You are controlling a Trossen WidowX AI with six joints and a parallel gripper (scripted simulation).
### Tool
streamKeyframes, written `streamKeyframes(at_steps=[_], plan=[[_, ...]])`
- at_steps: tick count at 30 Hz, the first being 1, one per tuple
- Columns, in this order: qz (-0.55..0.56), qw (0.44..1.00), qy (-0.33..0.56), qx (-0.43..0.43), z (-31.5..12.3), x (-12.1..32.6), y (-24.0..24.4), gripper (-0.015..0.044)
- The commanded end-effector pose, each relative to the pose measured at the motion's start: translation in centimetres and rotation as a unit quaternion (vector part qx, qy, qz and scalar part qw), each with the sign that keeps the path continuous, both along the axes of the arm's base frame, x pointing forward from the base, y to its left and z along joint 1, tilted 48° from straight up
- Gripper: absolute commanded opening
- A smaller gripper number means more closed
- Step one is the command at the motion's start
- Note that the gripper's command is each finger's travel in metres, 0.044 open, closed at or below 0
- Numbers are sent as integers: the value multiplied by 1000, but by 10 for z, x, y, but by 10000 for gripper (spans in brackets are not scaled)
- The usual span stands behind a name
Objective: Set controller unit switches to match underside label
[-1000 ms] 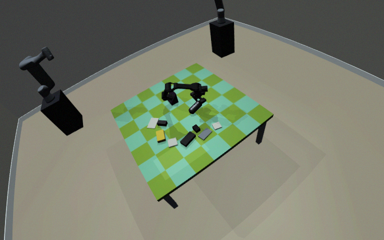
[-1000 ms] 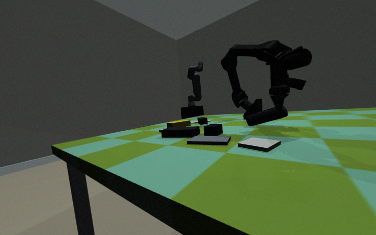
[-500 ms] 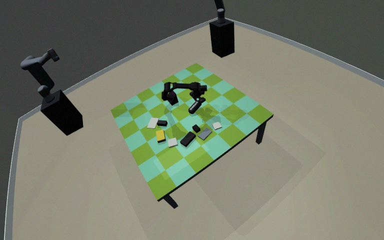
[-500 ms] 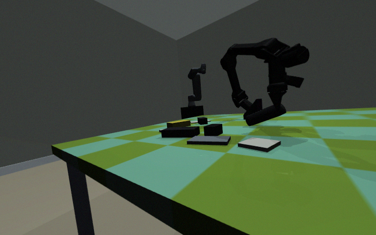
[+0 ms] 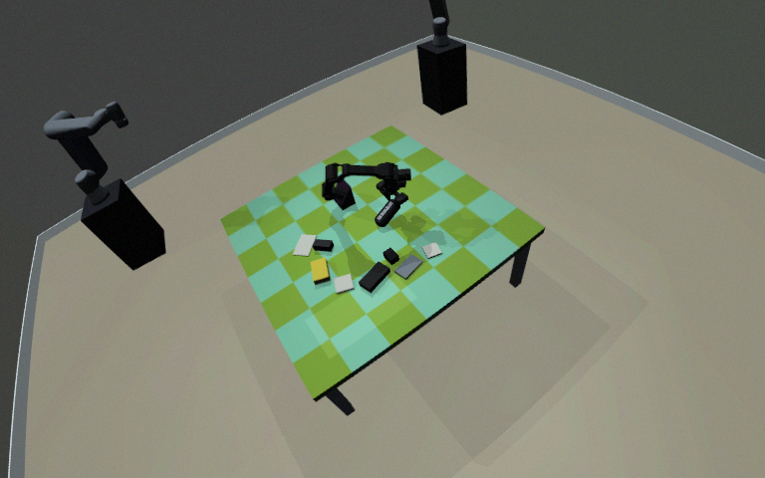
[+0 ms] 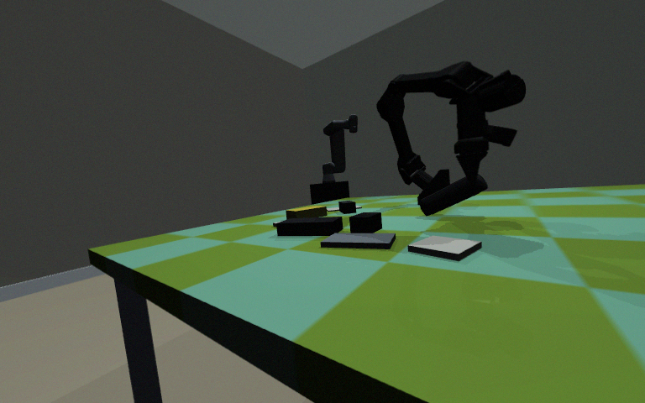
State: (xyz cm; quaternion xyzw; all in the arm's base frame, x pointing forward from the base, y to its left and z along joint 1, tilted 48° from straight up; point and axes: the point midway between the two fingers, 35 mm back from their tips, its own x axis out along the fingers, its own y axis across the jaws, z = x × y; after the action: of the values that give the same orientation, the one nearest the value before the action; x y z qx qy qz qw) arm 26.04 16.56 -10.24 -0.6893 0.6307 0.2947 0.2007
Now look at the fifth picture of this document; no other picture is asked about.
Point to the olive yellow rectangular block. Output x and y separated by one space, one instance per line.
320 271

